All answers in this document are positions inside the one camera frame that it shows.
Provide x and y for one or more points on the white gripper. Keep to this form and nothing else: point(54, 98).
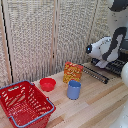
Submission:
point(101, 63)

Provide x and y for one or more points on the red plastic bowl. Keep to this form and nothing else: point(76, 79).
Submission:
point(47, 84)

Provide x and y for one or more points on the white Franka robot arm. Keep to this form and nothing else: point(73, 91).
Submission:
point(111, 46)

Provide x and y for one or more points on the orange cracker box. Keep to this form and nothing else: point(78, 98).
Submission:
point(72, 72)

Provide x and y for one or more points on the blue plastic cup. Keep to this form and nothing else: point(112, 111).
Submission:
point(73, 90)

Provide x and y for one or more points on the wicker folding screen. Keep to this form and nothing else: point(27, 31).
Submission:
point(30, 40)

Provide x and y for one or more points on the red plastic shopping basket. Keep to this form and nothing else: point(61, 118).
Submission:
point(23, 105)

